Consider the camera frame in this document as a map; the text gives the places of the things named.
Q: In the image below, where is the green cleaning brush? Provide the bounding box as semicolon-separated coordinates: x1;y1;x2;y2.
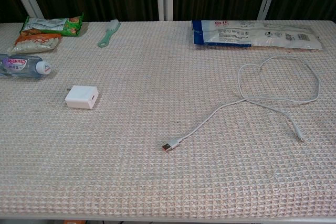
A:
97;19;121;48

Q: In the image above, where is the white and blue plastic bag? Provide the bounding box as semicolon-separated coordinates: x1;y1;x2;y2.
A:
191;19;324;51

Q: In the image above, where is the green snack packet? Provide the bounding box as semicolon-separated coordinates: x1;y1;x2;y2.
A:
20;12;85;37

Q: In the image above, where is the orange snack packet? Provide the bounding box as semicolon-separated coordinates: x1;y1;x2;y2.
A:
7;34;62;54

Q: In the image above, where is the clear plastic water bottle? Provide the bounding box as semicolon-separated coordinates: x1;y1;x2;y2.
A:
0;53;54;80

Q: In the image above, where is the white USB wall charger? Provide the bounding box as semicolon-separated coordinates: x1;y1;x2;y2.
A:
65;85;99;110

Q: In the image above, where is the white USB cable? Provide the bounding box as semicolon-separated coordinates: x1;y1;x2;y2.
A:
161;55;321;154

